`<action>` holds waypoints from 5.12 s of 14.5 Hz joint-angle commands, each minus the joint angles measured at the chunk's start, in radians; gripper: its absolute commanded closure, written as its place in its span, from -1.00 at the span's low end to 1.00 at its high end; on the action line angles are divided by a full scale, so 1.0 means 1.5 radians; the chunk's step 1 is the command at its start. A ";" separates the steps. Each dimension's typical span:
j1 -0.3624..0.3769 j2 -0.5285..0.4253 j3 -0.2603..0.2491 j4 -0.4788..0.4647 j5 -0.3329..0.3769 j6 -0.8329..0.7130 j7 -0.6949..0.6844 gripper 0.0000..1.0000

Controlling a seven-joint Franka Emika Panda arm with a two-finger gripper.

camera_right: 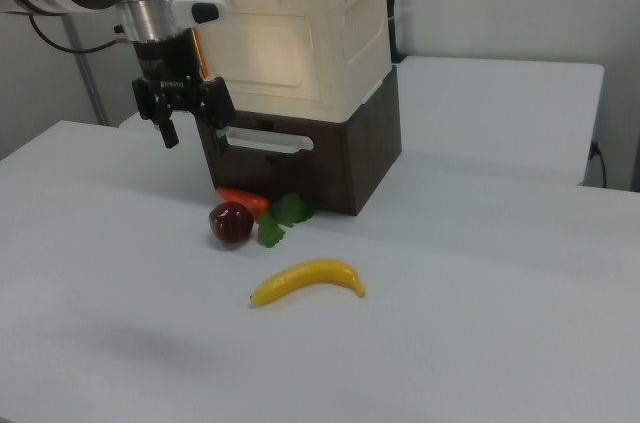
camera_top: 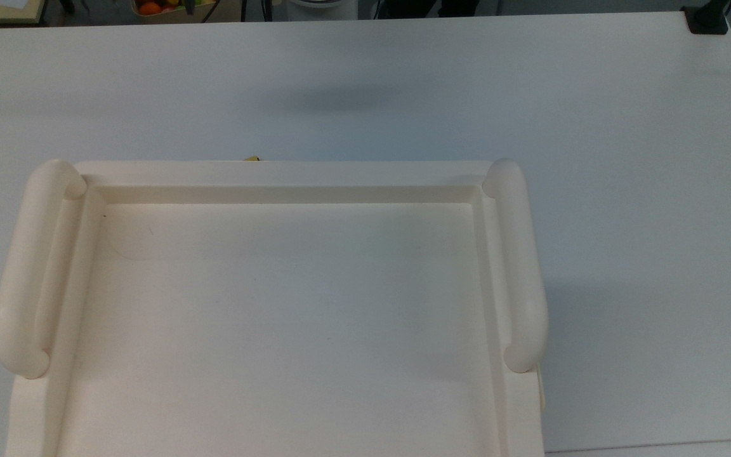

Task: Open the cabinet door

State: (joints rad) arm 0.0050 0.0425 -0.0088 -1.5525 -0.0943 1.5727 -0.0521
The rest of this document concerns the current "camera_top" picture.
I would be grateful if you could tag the black table clamp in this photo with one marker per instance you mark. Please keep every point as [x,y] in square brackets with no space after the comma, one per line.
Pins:
[705,22]

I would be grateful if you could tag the cream basket with fruit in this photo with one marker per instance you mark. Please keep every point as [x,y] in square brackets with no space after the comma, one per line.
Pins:
[162,9]

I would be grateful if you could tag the cream plastic toy cabinet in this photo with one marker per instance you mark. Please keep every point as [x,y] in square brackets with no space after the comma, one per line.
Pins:
[289,330]

